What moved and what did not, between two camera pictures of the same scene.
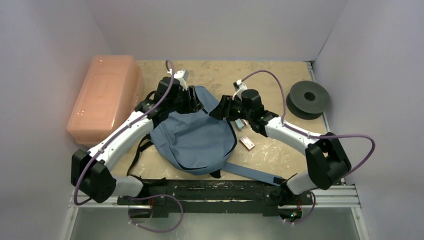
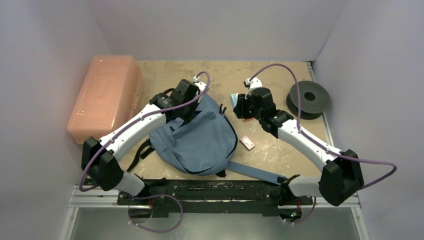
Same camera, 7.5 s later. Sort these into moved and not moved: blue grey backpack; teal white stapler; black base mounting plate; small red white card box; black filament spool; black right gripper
Moved: black right gripper; teal white stapler
Not moved: blue grey backpack; black base mounting plate; small red white card box; black filament spool
